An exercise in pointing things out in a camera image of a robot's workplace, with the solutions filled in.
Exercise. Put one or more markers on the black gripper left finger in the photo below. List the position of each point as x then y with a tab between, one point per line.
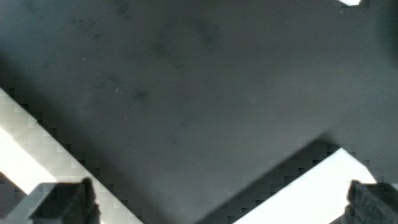
58	204

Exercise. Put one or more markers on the white U-shaped border fence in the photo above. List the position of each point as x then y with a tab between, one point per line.
191	150

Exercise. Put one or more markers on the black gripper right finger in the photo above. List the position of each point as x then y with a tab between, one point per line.
371	208

